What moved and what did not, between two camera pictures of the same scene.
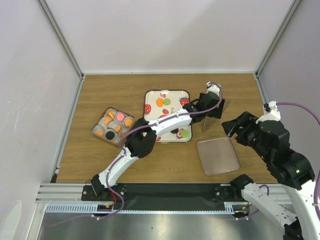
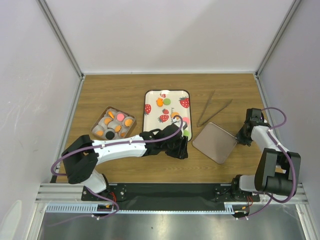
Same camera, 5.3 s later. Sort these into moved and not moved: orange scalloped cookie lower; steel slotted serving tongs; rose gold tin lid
Moved: steel slotted serving tongs; rose gold tin lid
Not moved: orange scalloped cookie lower
